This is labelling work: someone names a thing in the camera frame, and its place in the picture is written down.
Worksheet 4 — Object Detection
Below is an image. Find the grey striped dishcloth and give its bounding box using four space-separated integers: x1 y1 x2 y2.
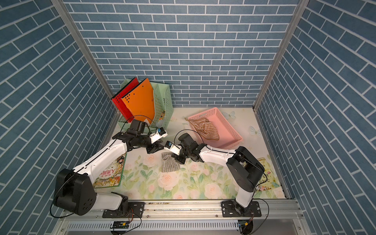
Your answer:
162 152 180 173

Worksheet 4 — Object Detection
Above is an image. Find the brown striped dishcloth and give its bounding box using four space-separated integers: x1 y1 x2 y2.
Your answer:
185 117 220 141

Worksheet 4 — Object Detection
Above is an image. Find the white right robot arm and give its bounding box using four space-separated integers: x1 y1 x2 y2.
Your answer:
165 133 265 209

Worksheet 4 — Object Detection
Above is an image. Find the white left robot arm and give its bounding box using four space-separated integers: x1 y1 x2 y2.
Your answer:
52 119 167 217

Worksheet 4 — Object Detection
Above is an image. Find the orange file folder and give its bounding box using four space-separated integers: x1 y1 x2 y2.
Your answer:
121 78 155 124

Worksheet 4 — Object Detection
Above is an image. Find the red file folder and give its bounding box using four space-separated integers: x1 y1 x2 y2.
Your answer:
111 77 140 123

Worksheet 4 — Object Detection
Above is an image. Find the pink plastic basket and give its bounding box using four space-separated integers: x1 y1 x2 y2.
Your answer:
188 108 243 149

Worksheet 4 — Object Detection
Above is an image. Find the left picture book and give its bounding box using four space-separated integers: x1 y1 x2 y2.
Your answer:
93 153 127 189

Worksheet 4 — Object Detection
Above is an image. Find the picture book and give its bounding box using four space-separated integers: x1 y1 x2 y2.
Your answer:
257 158 281 192
93 153 127 189

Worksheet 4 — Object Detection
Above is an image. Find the right picture book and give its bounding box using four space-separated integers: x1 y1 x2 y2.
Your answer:
257 158 281 192

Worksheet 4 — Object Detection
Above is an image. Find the small black controller box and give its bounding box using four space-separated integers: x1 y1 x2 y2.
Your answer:
110 221 130 230

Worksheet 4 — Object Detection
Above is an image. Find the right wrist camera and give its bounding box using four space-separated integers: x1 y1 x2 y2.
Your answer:
164 141 182 156

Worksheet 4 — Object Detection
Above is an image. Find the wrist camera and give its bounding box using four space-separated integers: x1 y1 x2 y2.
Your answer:
164 141 182 156
149 127 167 144

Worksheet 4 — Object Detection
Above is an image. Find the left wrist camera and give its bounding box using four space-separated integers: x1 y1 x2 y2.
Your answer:
149 127 167 144

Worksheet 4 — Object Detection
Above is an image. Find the aluminium frame rail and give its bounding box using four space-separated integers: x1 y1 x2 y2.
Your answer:
60 199 303 221

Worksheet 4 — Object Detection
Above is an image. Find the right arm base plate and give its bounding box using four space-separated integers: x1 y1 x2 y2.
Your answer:
220 200 262 217

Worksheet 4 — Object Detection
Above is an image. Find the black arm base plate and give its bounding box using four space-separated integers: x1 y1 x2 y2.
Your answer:
102 202 146 218

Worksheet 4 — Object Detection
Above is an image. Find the white perforated cable duct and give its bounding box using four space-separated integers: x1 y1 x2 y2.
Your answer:
67 219 239 232

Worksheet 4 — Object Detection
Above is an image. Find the aluminium corner post left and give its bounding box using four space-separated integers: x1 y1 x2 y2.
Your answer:
51 0 114 98

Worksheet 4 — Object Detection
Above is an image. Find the aluminium corner post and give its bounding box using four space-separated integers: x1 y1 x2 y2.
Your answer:
51 0 114 98
253 0 309 112

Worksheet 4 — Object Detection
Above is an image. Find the aluminium corner post right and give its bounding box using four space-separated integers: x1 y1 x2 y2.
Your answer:
253 0 309 112

